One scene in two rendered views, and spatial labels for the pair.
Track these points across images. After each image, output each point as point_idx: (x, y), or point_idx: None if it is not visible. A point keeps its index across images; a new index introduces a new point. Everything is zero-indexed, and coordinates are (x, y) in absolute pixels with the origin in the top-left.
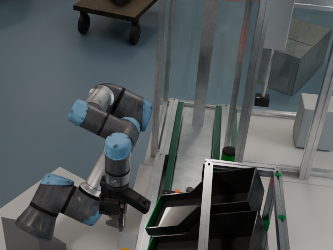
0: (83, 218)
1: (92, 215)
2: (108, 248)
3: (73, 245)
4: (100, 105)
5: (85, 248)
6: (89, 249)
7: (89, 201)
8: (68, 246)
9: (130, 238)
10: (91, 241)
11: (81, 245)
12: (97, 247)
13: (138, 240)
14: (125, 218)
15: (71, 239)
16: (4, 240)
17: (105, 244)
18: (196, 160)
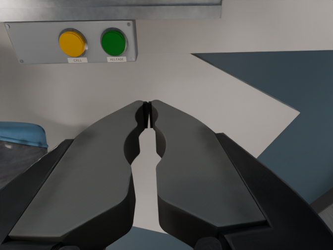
0: (43, 152)
1: (27, 144)
2: (50, 73)
3: (71, 124)
4: None
5: (69, 107)
6: (67, 101)
7: (0, 172)
8: (75, 129)
9: (25, 38)
10: (50, 103)
11: (66, 114)
12: (57, 91)
13: (19, 18)
14: (120, 137)
15: (62, 129)
16: None
17: (45, 81)
18: None
